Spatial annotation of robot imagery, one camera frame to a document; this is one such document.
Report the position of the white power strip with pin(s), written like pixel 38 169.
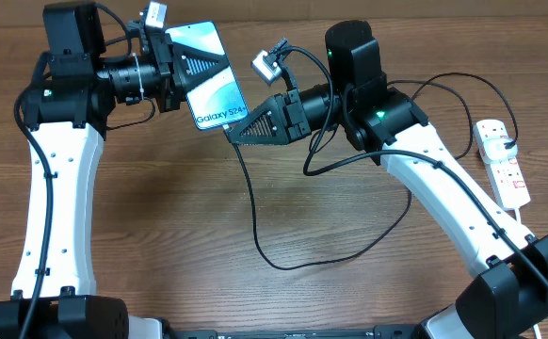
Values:
pixel 506 178

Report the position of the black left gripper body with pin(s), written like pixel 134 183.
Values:
pixel 169 91

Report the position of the blue Galaxy smartphone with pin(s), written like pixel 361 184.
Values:
pixel 219 101

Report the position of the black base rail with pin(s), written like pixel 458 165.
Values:
pixel 293 334

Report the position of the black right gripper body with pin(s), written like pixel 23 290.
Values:
pixel 296 115

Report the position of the white charger plug adapter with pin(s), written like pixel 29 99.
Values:
pixel 498 149

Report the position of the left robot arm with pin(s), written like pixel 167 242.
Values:
pixel 63 115

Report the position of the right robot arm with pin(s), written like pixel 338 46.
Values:
pixel 508 293

